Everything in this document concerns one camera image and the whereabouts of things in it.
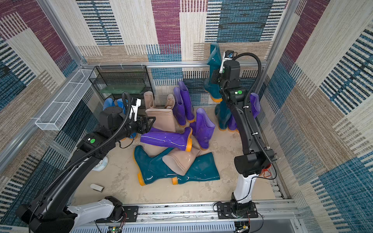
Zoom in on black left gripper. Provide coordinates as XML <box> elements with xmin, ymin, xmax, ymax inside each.
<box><xmin>112</xmin><ymin>114</ymin><xmax>157</xmax><ymax>145</ymax></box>

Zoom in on teal boot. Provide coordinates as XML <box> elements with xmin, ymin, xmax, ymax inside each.
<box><xmin>215</xmin><ymin>101</ymin><xmax>231</xmax><ymax>131</ymax></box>
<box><xmin>172</xmin><ymin>152</ymin><xmax>220</xmax><ymax>185</ymax></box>
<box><xmin>204</xmin><ymin>42</ymin><xmax>222</xmax><ymax>103</ymax></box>
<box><xmin>134</xmin><ymin>146</ymin><xmax>178</xmax><ymax>186</ymax></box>

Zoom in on blue boot from pile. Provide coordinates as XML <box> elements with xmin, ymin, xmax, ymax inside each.
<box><xmin>117</xmin><ymin>99</ymin><xmax>138</xmax><ymax>140</ymax></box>

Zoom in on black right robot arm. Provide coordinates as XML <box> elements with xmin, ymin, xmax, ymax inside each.
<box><xmin>212</xmin><ymin>50</ymin><xmax>275</xmax><ymax>219</ymax></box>

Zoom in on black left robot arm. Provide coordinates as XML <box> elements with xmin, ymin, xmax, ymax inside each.
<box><xmin>16</xmin><ymin>92</ymin><xmax>153</xmax><ymax>233</ymax></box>

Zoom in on beige boot standing front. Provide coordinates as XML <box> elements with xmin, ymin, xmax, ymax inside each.
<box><xmin>145</xmin><ymin>108</ymin><xmax>176</xmax><ymax>133</ymax></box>

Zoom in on beige boot back left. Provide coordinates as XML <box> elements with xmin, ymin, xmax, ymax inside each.
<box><xmin>143</xmin><ymin>91</ymin><xmax>155</xmax><ymax>109</ymax></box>

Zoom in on teal boot standing back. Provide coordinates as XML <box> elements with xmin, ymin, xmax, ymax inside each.
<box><xmin>215</xmin><ymin>101</ymin><xmax>231</xmax><ymax>131</ymax></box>

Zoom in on green pad on shelf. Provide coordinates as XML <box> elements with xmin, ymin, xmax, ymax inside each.
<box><xmin>99</xmin><ymin>84</ymin><xmax>146</xmax><ymax>94</ymax></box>

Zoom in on purple boot lying in pile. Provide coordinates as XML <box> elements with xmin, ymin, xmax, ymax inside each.
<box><xmin>140</xmin><ymin>127</ymin><xmax>192</xmax><ymax>152</ymax></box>

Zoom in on beige boot lying in pile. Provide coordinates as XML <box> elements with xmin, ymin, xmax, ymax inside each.
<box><xmin>142</xmin><ymin>144</ymin><xmax>202</xmax><ymax>176</ymax></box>

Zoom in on white round alarm clock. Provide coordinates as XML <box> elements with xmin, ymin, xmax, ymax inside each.
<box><xmin>92</xmin><ymin>157</ymin><xmax>109</xmax><ymax>172</ymax></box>

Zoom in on small grey eraser block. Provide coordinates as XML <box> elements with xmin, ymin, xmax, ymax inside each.
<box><xmin>90</xmin><ymin>183</ymin><xmax>104</xmax><ymax>192</ymax></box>

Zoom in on red pencil bucket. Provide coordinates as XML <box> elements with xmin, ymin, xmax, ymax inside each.
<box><xmin>260</xmin><ymin>169</ymin><xmax>272</xmax><ymax>179</ymax></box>

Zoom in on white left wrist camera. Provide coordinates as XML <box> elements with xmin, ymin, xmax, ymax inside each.
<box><xmin>129</xmin><ymin>98</ymin><xmax>141</xmax><ymax>121</ymax></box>

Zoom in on black wire shelf rack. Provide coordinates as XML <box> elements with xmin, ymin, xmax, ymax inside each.
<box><xmin>89</xmin><ymin>65</ymin><xmax>153</xmax><ymax>101</ymax></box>

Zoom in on white wire mesh basket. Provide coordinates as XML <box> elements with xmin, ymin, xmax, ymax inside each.
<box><xmin>35</xmin><ymin>69</ymin><xmax>92</xmax><ymax>131</ymax></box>

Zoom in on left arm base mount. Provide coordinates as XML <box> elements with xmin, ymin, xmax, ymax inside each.
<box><xmin>96</xmin><ymin>206</ymin><xmax>139</xmax><ymax>223</ymax></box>

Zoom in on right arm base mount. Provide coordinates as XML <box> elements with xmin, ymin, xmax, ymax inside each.
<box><xmin>213</xmin><ymin>202</ymin><xmax>259</xmax><ymax>219</ymax></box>

